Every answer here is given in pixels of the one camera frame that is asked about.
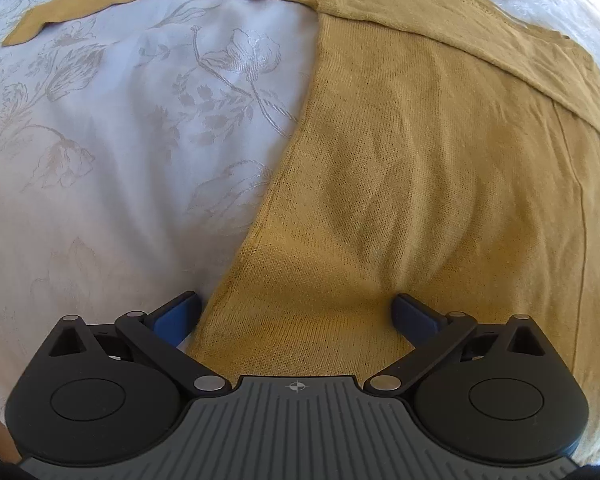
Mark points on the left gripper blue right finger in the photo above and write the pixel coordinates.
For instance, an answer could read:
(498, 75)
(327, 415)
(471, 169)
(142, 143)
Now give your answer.
(434, 337)

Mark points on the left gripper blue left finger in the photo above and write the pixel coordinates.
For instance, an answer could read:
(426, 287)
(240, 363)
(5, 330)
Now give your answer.
(155, 338)

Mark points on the mustard yellow knit sweater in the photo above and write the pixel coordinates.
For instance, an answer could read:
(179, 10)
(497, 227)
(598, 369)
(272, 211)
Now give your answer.
(444, 150)

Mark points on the white floral bedspread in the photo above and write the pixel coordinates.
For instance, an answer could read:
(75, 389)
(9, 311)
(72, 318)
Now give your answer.
(136, 147)

